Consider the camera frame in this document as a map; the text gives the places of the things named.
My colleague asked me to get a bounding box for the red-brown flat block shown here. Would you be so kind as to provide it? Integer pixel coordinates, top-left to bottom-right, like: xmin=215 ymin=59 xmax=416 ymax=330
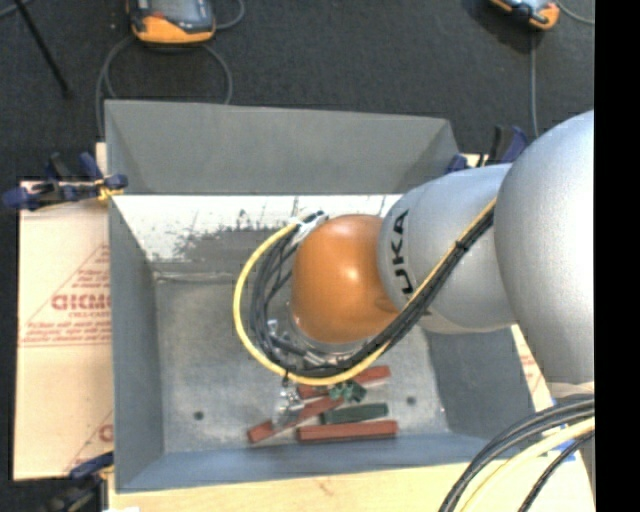
xmin=295 ymin=419 xmax=400 ymax=444
xmin=296 ymin=365 xmax=392 ymax=400
xmin=246 ymin=396 xmax=346 ymax=445

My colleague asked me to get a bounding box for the dark green flat block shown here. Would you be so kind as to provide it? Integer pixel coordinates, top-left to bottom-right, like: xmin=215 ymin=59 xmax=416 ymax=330
xmin=319 ymin=402 xmax=390 ymax=426

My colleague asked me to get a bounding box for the grey metal bin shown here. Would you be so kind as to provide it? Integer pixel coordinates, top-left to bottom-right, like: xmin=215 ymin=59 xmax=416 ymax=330
xmin=103 ymin=98 xmax=540 ymax=494

